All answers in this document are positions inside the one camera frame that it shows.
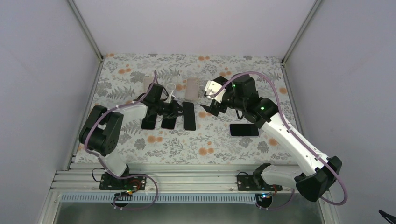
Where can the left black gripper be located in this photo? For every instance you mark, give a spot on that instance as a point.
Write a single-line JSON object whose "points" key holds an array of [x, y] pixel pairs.
{"points": [[173, 112]]}

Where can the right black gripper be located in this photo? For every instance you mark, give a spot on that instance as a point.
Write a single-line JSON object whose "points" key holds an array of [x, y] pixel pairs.
{"points": [[213, 108]]}

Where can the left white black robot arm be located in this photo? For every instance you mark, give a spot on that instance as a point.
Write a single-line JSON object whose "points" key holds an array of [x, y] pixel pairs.
{"points": [[100, 132]]}

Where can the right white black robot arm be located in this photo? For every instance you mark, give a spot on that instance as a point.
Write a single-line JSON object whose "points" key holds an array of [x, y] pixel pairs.
{"points": [[316, 171]]}

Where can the floral table mat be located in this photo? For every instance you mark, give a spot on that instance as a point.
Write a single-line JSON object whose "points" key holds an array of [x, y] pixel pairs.
{"points": [[121, 81]]}

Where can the black object bottom corner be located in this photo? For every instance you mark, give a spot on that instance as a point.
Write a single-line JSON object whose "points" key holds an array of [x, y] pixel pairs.
{"points": [[388, 217]]}

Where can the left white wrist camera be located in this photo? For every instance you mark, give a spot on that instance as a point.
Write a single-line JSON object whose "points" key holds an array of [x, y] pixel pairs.
{"points": [[170, 98]]}

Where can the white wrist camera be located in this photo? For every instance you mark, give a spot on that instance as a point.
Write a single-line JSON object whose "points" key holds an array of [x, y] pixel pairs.
{"points": [[170, 98], [214, 91]]}

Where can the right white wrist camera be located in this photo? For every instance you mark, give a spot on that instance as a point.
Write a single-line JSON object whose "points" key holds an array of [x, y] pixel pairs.
{"points": [[214, 91]]}

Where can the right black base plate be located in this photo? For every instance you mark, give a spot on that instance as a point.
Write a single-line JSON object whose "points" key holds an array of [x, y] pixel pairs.
{"points": [[247, 182]]}

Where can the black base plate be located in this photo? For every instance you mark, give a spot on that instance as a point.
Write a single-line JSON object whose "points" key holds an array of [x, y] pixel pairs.
{"points": [[247, 182], [109, 182]]}

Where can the right aluminium corner post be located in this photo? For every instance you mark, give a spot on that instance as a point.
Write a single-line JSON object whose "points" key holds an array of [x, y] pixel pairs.
{"points": [[301, 30]]}

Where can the aluminium corner post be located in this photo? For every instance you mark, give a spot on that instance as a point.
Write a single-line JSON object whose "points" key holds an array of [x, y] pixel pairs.
{"points": [[85, 28], [301, 30]]}

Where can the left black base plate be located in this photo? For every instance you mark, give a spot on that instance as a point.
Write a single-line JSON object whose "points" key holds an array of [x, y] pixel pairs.
{"points": [[109, 182]]}

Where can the slotted grey cable duct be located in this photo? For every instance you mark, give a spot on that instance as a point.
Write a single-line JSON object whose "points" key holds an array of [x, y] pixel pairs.
{"points": [[160, 198]]}

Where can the aluminium rail frame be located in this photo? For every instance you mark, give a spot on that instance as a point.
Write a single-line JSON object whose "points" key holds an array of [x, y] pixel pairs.
{"points": [[180, 179]]}

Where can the left aluminium corner post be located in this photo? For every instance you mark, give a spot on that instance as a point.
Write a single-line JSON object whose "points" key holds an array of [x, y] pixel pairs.
{"points": [[85, 28]]}

